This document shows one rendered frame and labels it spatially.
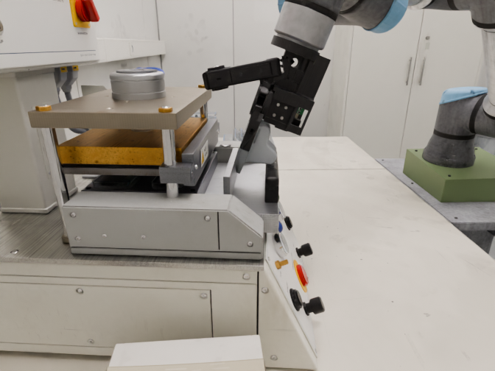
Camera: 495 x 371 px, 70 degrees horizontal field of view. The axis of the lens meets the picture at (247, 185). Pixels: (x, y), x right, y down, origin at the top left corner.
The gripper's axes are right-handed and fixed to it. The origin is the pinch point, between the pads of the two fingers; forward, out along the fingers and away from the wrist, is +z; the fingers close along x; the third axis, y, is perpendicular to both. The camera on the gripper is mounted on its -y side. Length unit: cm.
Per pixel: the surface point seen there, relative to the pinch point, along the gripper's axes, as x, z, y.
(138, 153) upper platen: -10.2, -0.2, -12.9
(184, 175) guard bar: -13.7, -1.0, -5.9
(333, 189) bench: 52, 15, 34
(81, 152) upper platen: -10.2, 2.4, -20.2
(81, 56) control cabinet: 8.9, -5.7, -31.3
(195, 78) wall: 250, 27, -50
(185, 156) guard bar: -11.5, -2.6, -6.7
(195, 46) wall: 250, 4, -57
